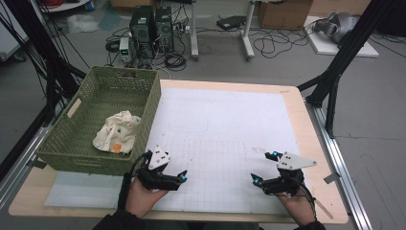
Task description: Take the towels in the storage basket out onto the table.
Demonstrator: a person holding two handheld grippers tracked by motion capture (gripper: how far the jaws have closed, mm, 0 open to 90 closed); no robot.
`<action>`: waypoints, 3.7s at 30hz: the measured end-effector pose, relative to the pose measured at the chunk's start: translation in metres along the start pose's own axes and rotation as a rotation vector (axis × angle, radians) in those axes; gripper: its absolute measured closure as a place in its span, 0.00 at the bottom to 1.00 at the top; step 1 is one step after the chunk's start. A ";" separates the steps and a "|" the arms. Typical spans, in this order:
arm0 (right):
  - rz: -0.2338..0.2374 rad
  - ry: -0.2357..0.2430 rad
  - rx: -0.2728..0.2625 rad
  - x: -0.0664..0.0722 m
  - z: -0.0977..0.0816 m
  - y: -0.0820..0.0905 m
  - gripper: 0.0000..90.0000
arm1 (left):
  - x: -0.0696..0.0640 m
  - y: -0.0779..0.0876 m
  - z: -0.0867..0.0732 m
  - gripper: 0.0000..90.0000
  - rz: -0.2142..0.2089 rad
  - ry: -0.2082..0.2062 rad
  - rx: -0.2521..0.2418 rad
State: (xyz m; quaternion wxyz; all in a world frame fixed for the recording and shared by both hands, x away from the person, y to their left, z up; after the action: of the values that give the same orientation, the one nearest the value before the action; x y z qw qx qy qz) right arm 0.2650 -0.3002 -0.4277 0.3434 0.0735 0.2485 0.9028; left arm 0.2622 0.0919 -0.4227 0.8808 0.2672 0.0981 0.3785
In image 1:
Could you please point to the brown cardboard box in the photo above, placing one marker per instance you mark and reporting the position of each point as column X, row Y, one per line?
column 284, row 14

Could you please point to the small white power unit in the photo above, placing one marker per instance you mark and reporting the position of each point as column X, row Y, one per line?
column 124, row 49

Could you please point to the person's right hand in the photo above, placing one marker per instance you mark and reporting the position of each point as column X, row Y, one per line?
column 298, row 207

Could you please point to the aluminium rail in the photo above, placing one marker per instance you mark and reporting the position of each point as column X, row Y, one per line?
column 19, row 166
column 344, row 179

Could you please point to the clear plastic bag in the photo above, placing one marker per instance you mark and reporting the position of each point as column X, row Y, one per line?
column 82, row 24

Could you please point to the person's left hand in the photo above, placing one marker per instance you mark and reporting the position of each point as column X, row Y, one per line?
column 140, row 199

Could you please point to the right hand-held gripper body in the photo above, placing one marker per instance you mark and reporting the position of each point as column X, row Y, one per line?
column 284, row 183

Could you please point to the slim black computer tower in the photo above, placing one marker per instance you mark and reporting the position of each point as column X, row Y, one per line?
column 164, row 28

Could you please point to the large black computer tower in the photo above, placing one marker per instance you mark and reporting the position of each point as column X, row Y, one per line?
column 142, row 30

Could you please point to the white desk leg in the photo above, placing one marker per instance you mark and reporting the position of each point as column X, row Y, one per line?
column 247, row 32
column 194, row 32

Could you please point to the black flat device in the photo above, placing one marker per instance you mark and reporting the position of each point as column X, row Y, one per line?
column 230, row 22

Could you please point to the white grid mat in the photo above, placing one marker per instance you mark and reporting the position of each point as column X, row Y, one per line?
column 223, row 127

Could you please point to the grey headset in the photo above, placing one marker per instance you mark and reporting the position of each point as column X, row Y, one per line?
column 338, row 25

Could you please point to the flat wooden stick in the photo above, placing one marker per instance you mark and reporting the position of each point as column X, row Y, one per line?
column 324, row 209

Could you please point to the white floor board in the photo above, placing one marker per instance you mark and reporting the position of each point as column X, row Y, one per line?
column 322, row 48

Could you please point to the black metal frame stand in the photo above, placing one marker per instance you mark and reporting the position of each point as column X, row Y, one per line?
column 48, row 64
column 346, row 48

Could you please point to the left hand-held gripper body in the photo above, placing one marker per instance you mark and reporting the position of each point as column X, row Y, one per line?
column 156, row 180

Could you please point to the grey metal table clamp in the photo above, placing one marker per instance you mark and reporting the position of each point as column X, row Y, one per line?
column 37, row 164
column 332, row 178

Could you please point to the cream printed baby garment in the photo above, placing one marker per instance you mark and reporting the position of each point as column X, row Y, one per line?
column 115, row 134

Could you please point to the green woven plastic basket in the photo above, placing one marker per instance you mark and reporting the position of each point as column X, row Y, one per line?
column 105, row 96

